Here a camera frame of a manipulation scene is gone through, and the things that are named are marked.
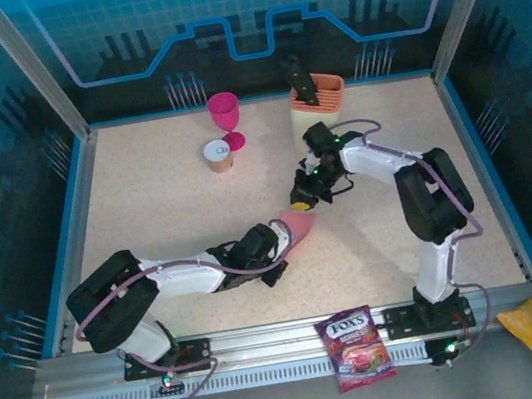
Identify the pink plastic goblet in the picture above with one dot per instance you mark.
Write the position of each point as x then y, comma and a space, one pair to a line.
224, 110

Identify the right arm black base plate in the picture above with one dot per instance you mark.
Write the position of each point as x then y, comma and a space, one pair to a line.
397, 323

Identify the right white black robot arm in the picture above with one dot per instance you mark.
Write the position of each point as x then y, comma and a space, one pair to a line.
429, 204

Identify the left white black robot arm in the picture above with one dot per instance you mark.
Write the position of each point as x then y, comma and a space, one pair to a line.
183, 281

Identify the aluminium frame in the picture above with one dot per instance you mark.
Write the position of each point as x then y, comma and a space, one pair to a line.
267, 333

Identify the small black control board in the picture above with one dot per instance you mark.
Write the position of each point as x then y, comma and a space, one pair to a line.
444, 351
167, 388

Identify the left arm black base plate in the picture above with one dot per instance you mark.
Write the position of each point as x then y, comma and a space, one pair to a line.
199, 352

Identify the purple Fox's candy bag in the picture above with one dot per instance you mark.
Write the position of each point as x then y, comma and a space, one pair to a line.
355, 347

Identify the tin can with pull tab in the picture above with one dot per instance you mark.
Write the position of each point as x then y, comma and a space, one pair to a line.
218, 159

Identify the cream and orange knife block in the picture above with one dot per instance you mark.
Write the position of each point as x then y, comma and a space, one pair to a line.
321, 99

